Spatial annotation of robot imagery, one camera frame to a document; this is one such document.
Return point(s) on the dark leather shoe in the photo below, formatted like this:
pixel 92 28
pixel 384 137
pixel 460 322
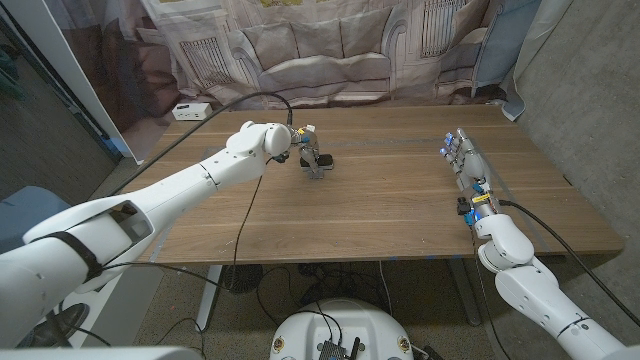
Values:
pixel 72 317

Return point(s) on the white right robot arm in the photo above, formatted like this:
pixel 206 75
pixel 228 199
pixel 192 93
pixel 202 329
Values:
pixel 535 295

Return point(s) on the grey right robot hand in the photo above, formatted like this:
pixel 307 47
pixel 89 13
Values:
pixel 472 167

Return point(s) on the printed sofa backdrop cloth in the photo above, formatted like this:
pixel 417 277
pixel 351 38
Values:
pixel 310 50

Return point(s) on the white partition panel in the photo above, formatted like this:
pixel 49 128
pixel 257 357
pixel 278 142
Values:
pixel 72 70

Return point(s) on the blue grey chair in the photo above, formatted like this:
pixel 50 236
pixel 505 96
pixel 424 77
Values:
pixel 25 215

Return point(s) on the small black electronics box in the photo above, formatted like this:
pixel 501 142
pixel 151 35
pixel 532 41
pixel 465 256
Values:
pixel 331 350

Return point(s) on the white table leg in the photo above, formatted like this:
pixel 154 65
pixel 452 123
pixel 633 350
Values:
pixel 209 300

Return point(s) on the grey table leg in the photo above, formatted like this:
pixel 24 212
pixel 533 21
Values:
pixel 465 295

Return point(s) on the short black antenna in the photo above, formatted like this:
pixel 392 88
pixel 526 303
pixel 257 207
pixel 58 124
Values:
pixel 355 348

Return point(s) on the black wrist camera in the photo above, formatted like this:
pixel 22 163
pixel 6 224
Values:
pixel 281 158
pixel 463 206

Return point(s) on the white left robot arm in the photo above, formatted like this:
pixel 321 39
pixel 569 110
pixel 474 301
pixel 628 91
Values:
pixel 165 200

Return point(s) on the white power strip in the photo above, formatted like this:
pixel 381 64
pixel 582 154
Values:
pixel 191 111

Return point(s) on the round black floor fan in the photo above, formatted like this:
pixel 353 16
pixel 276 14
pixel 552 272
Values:
pixel 247 278

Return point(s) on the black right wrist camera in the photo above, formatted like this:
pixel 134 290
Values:
pixel 463 206

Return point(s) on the black eraser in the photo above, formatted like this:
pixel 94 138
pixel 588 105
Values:
pixel 327 161

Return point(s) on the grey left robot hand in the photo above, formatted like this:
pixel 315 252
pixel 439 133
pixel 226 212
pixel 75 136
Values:
pixel 309 147

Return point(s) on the black silver paper clamp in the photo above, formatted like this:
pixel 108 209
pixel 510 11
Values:
pixel 320 174

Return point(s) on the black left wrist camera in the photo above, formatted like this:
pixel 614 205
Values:
pixel 281 158

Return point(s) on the pale cloth sheet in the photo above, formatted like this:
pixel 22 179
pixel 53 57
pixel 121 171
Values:
pixel 537 35

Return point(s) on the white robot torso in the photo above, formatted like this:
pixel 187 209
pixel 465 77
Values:
pixel 305 330

